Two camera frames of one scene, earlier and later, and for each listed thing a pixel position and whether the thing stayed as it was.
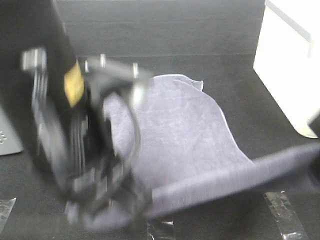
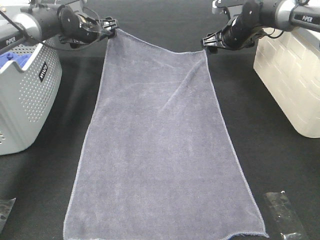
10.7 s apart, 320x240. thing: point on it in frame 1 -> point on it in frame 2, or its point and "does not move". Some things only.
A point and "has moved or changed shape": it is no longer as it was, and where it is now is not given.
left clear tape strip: x=6 y=207 does not move
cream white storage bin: x=287 y=59 does not move
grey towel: x=190 y=157 has moved or changed shape
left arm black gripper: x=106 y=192 -> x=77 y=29
